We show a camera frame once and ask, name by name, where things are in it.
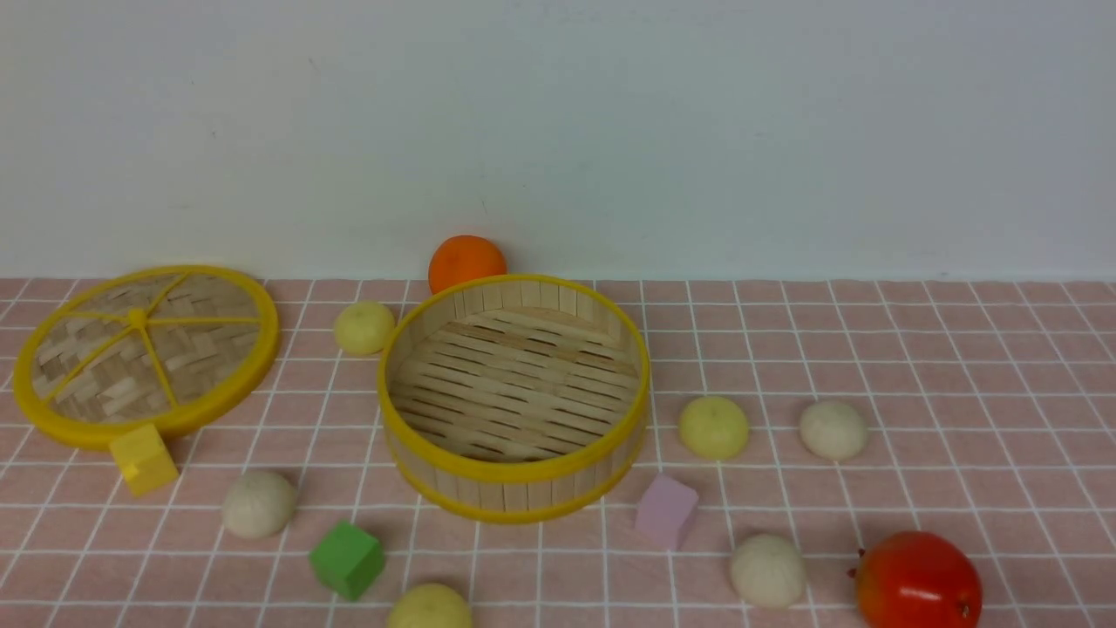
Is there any pink checkered tablecloth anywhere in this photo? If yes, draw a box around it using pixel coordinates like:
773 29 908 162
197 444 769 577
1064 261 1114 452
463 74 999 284
1 278 1115 627

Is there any yellow bun front edge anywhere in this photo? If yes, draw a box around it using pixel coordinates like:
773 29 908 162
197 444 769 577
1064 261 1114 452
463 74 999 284
386 582 473 628

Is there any orange fruit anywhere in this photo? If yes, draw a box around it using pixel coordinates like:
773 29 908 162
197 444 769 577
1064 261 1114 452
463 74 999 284
427 235 507 294

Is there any white bun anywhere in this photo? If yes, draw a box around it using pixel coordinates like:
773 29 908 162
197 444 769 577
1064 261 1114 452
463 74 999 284
799 400 869 462
730 534 806 609
221 470 296 540

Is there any green cube block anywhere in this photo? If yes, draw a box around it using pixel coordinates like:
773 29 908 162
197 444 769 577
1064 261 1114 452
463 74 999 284
310 521 386 603

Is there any yellow bun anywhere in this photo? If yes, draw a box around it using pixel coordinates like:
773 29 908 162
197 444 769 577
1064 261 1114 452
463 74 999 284
677 396 751 461
331 301 396 355

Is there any yellow bamboo steamer basket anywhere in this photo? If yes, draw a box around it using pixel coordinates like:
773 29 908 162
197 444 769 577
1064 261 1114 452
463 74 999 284
376 276 652 524

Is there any yellow cube block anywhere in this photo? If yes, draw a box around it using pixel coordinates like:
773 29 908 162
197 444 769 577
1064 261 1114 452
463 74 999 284
109 424 180 497

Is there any pink cube block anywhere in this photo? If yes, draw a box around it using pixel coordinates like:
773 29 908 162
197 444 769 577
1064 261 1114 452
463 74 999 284
634 474 700 551

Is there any yellow woven steamer lid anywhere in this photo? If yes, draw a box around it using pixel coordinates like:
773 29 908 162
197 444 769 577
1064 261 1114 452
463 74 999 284
12 265 282 450

